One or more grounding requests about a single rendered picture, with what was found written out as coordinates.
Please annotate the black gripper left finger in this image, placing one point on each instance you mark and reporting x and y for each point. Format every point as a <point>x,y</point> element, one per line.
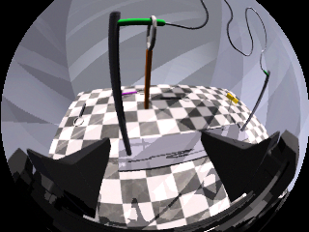
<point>78,175</point>

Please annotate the orange handle with grey loop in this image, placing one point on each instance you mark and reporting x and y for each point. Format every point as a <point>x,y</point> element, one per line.
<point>150,45</point>

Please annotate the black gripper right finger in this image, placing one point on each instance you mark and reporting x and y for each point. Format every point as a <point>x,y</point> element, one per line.
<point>235,162</point>

